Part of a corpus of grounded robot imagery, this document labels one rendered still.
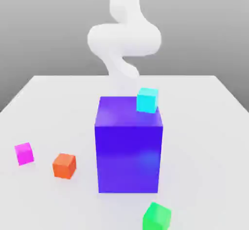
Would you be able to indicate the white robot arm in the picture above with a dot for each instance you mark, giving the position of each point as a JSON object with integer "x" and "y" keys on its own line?
{"x": 124, "y": 39}

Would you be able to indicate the small orange cube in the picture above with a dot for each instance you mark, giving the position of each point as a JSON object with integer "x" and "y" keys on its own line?
{"x": 63, "y": 166}

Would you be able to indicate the small cyan cube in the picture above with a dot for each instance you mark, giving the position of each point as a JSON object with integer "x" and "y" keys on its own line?
{"x": 146, "y": 101}

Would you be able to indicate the small green cube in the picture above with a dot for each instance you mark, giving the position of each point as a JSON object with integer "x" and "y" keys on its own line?
{"x": 156, "y": 217}

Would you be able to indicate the small magenta cube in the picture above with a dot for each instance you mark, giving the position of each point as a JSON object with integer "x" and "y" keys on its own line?
{"x": 24, "y": 154}

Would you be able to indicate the large blue box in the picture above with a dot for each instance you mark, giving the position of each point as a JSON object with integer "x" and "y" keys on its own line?
{"x": 128, "y": 156}

